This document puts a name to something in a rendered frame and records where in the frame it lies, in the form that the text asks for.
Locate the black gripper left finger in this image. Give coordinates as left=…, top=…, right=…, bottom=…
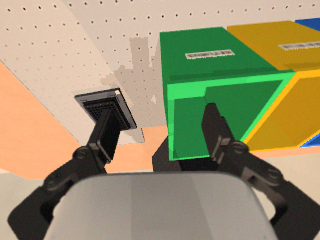
left=7, top=108, right=121, bottom=240

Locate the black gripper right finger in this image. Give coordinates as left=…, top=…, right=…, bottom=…
left=201, top=103, right=320, bottom=240

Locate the green bin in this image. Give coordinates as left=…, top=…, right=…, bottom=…
left=160, top=27, right=296, bottom=161

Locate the blue open-top bin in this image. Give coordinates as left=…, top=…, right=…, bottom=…
left=294, top=18, right=320, bottom=148

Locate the yellow open-top bin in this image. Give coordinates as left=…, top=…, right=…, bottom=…
left=227, top=20, right=320, bottom=153

